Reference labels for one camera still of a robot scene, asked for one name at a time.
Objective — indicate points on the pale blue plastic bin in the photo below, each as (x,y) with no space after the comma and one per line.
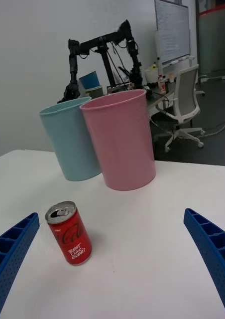
(67,139)

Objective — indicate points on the whiteboard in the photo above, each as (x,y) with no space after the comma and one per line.
(173,30)

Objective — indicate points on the small bottle with red label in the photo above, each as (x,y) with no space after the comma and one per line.
(162,86)

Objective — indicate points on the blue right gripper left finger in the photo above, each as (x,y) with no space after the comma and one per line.
(10,251)

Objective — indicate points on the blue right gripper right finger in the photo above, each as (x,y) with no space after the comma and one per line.
(214,251)

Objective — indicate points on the pink plastic bin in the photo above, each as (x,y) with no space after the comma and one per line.
(122,144)

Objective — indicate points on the red drink can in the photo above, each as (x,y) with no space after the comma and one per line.
(71,239)

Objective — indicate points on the desk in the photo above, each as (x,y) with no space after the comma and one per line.
(157,98)

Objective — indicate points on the small green plastic bin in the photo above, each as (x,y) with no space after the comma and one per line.
(95,92)

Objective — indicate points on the small blue plastic bin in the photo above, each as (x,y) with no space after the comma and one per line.
(90,80)

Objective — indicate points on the white container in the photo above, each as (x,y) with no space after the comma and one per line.
(151,74)

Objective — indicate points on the white office chair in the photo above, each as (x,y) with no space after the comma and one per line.
(187,92)

